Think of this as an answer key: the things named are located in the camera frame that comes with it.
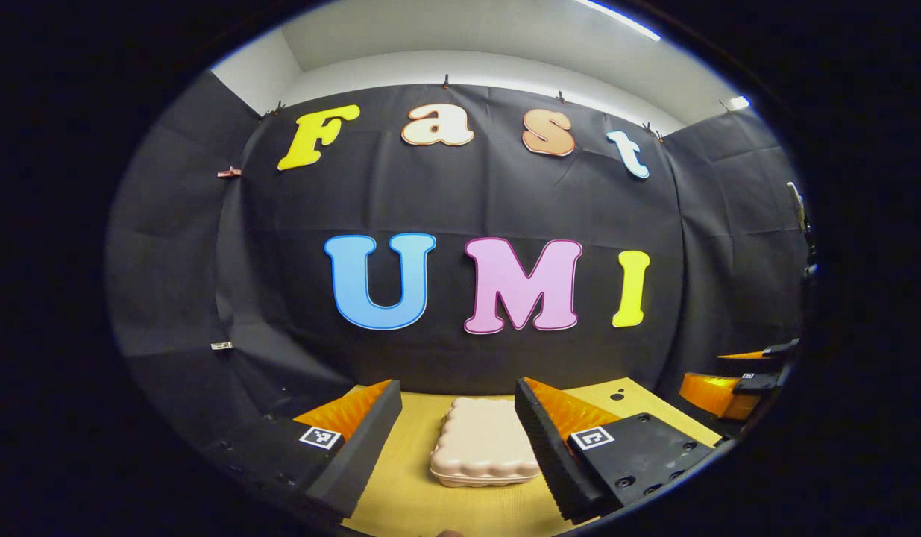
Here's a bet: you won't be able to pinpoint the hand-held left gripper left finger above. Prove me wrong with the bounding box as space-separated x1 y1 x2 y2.
205 379 403 523

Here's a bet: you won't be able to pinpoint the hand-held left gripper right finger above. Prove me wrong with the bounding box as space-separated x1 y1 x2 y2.
514 377 718 525

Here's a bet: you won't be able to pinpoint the pink suitcase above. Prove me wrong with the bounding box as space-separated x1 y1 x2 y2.
429 395 543 489

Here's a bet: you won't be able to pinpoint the black backdrop cloth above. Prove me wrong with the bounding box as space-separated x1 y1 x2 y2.
106 71 808 448

